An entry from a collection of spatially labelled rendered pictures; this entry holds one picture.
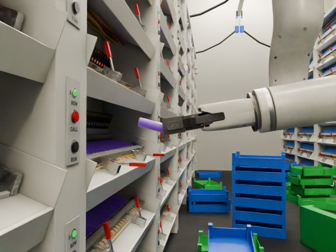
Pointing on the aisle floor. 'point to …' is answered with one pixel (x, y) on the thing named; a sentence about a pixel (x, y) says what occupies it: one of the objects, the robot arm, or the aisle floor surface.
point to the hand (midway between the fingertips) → (174, 125)
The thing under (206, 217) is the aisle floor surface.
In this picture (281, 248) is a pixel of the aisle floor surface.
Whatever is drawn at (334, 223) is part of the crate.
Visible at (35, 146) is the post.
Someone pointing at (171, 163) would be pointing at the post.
